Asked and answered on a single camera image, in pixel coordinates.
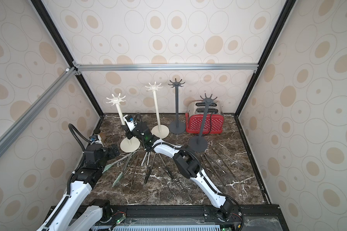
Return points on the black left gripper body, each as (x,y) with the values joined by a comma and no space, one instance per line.
(109,153)

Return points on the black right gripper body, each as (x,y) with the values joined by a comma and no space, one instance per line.
(131,132)

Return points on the cream utensil rack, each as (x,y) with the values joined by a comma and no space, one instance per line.
(127,145)
(159,130)

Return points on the slim steel tongs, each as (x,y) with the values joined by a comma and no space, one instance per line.
(134,173)

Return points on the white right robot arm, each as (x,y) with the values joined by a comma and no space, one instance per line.
(188,165)

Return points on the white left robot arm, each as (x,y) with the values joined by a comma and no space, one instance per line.
(80,183)

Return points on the mint green silicone tongs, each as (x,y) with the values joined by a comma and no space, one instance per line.
(124,169)

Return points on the brown spice jar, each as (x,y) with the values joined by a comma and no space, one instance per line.
(100,134)

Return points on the dark grey rack back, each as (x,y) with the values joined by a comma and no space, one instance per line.
(177,126)

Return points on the dark grey rack near toaster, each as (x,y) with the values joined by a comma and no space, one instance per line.
(199,143)

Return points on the red polka dot toaster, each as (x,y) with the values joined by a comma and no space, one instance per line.
(214,120)

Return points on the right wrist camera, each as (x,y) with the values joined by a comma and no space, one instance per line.
(130,122)

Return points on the white handled steel tongs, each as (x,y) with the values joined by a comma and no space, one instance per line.
(145,161)

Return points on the black handled steel tongs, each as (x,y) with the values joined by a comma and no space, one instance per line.
(150,167)

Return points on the diagonal aluminium frame bar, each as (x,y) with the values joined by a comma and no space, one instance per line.
(7,139)

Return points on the horizontal aluminium frame bar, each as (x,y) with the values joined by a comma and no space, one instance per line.
(165,67)

